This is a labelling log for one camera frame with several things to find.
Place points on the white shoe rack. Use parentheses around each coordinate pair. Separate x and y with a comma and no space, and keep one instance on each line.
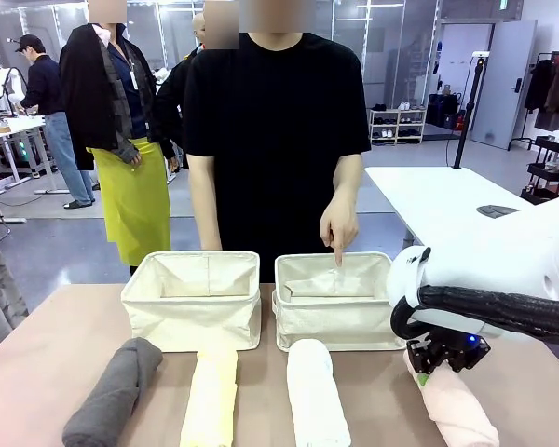
(396,125)

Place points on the black camera pole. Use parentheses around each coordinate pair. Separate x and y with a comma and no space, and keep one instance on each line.
(466,116)

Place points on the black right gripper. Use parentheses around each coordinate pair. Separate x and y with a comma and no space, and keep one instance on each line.
(461,347)

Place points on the bald person in black jacket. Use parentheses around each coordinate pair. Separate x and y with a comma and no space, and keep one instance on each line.
(172,102)

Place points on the person's right forearm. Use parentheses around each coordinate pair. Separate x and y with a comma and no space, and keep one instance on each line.
(206,214)

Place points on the white table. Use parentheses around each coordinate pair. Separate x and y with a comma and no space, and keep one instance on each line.
(424,195)

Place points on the black clothes rack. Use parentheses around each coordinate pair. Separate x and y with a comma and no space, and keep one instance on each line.
(540,125)

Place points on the black hanging coat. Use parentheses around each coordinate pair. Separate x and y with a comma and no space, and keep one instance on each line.
(538,86)

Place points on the white mannequin robot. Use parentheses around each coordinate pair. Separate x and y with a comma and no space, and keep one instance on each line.
(2,88)

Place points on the person in yellow apron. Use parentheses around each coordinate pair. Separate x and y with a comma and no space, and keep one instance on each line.
(121,116)

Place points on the cream fabric basket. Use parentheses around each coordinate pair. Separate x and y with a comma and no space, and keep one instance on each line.
(335,316)
(191,312)

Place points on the white desk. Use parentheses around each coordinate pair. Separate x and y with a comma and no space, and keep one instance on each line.
(14,128)

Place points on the yellow towel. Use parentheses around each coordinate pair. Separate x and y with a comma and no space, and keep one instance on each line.
(212,400)

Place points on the pink towel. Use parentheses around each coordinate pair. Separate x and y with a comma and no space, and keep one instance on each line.
(456,410)

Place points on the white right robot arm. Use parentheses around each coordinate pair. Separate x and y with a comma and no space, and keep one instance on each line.
(494,265)

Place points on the white towel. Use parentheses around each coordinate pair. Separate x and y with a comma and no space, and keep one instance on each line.
(317,396)

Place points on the person's left hand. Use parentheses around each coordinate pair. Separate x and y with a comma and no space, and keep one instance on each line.
(340,223)

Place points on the person in black t-shirt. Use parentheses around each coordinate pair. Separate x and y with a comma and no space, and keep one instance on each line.
(270,139)

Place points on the black utility cart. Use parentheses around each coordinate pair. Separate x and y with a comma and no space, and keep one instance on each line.
(547,167)

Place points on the person's left forearm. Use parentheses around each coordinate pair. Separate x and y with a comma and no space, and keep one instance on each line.
(348,181)

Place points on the red canister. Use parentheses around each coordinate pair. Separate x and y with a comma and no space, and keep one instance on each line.
(461,123)

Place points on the black suitcase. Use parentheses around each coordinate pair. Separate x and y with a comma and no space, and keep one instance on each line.
(440,109)

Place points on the grey draped cloth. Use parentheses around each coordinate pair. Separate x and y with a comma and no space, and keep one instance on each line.
(0,288)

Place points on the grey door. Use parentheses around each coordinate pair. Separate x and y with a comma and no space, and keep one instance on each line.
(503,93)

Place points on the grey towel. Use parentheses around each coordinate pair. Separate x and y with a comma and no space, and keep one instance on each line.
(107,400)

